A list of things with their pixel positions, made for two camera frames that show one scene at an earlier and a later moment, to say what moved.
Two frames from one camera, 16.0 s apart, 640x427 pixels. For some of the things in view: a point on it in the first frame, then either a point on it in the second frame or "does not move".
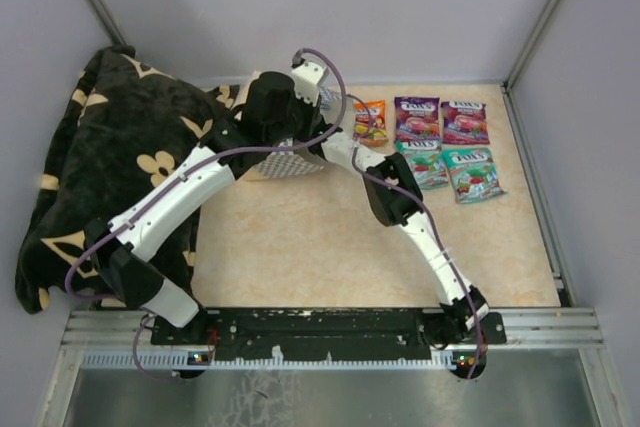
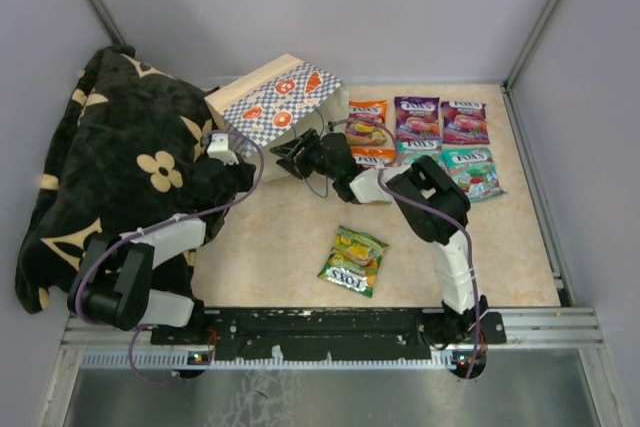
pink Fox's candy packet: x=417 y=119 does not move
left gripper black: x=315 y=119 to x=245 y=170
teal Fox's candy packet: x=427 y=162 does not move
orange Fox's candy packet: x=369 y=125 does not move
